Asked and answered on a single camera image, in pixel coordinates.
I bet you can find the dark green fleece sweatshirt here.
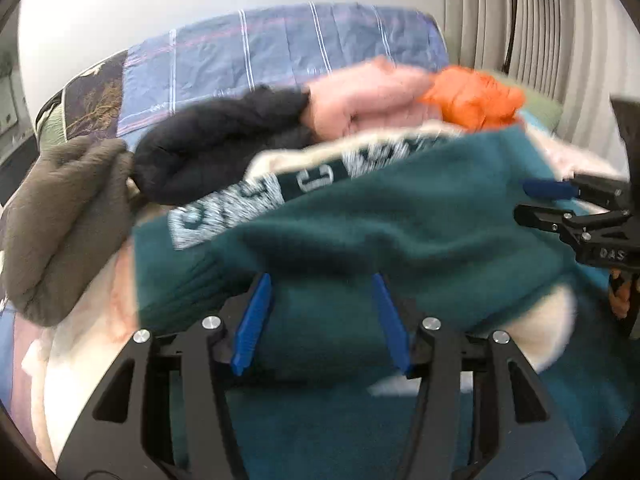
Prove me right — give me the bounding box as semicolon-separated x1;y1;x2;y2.
134;128;639;479

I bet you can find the light green pillow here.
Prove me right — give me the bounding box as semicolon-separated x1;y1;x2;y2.
489;70;563;133

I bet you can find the cream pink fleece blanket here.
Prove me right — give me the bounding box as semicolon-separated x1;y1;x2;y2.
1;238;139;469

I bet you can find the orange puffer jacket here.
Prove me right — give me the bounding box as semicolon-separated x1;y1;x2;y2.
419;66;526;132

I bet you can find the grey pleated curtain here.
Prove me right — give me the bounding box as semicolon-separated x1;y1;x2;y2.
442;0;639;170

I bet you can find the pink quilted jacket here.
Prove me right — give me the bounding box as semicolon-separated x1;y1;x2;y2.
300;56;437;142

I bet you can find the olive brown fleece garment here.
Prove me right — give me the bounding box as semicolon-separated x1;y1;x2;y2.
1;136;134;327

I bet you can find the black puffer jacket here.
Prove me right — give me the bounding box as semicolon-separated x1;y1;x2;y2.
132;86;312;206

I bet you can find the blue plaid quilt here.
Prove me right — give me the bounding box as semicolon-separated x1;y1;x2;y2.
61;2;449;148

